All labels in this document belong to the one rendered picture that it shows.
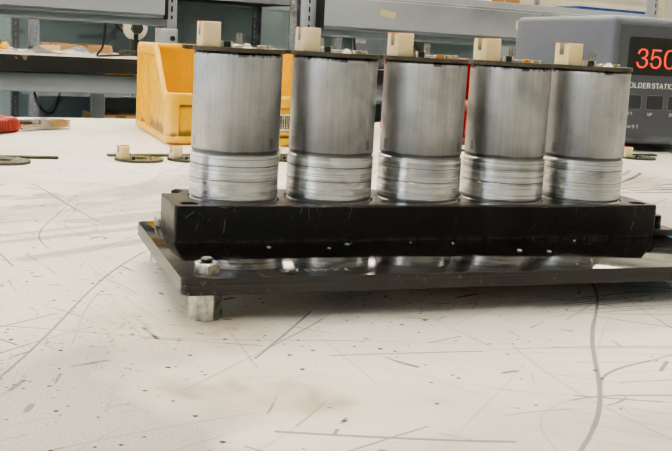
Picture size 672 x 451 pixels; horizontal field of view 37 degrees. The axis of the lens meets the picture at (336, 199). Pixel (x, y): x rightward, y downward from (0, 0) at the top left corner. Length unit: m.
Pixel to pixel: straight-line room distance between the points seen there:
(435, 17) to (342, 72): 2.80
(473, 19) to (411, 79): 2.87
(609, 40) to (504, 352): 0.53
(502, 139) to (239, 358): 0.12
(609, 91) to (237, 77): 0.11
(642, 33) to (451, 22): 2.38
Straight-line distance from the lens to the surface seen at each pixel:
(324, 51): 0.27
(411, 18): 3.03
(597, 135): 0.31
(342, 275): 0.23
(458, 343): 0.23
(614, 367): 0.22
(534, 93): 0.30
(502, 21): 3.22
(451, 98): 0.28
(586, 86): 0.31
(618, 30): 0.73
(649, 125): 0.75
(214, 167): 0.27
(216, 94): 0.27
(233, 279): 0.23
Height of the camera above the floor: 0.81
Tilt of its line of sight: 9 degrees down
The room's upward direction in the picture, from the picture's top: 3 degrees clockwise
